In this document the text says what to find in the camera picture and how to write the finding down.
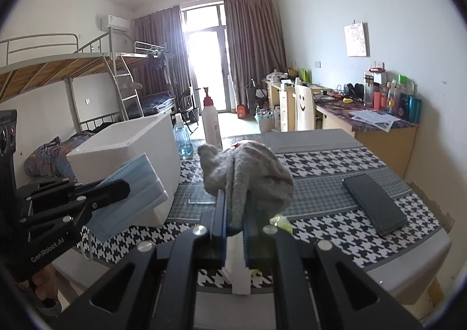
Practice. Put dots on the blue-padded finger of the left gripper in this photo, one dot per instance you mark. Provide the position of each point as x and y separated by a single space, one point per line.
98 195

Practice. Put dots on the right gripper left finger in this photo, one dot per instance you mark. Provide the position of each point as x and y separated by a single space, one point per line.
219 229

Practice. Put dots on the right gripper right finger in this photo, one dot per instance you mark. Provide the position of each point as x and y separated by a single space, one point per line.
257 244

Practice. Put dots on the blue face mask pack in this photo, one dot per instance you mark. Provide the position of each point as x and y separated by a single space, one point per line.
134 188

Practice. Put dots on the grey knitted soft cloth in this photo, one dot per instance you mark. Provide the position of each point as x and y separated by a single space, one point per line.
247 168

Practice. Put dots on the left hand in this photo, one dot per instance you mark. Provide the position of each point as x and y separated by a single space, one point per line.
42 288

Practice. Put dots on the yellow green wrapper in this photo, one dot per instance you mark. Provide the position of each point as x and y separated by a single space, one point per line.
281 221

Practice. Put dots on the blue orange quilt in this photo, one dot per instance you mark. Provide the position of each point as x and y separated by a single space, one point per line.
50 159

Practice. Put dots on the white styrofoam box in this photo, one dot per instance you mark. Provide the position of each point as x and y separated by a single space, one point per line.
100 156

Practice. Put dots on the clear blue sanitizer bottle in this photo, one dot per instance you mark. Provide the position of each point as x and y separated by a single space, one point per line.
182 138

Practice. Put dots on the houndstooth table cloth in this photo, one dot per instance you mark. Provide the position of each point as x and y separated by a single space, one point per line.
321 209

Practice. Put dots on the metal bunk bed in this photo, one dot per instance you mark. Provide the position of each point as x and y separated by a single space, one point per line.
35 61

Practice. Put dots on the black folding chair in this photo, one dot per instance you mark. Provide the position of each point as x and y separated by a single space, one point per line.
186 106

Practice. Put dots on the white red spray bottle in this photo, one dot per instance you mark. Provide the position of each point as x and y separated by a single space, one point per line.
210 122

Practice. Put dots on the white bucket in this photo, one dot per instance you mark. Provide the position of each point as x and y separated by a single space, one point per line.
265 120

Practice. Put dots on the black smartphone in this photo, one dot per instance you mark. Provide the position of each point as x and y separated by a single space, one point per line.
385 216

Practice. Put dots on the wooden smiley chair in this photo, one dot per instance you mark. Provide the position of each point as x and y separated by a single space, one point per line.
305 109

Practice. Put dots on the orange bag on floor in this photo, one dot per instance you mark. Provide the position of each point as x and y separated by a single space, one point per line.
241 112

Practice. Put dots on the left brown curtain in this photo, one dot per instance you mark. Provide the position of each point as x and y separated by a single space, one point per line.
160 35

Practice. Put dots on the brown curtain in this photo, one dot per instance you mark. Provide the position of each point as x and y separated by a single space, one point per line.
160 35
255 39

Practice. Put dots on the white air conditioner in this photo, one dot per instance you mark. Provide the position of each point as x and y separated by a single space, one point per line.
113 22

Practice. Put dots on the wooden desk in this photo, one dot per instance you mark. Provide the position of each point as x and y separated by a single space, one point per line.
393 147

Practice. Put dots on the papers on desk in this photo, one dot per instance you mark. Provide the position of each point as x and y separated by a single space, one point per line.
371 120

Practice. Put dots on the balcony glass door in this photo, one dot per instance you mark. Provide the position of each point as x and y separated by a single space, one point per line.
207 47

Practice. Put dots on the right brown curtain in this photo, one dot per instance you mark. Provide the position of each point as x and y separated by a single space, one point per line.
255 39

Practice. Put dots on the teal bottle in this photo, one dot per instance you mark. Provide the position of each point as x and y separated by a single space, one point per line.
414 109

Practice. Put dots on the wall picture calendar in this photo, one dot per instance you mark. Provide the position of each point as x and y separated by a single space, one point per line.
356 40

